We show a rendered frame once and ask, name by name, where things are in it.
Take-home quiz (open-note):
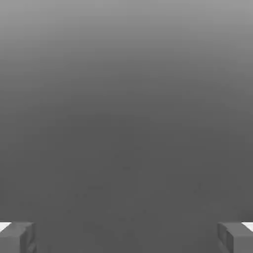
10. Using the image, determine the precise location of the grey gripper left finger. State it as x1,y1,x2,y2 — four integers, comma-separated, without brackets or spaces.
0,221,38,253

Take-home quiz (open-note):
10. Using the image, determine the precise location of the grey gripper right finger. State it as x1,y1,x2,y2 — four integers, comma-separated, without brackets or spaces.
216,221,253,253

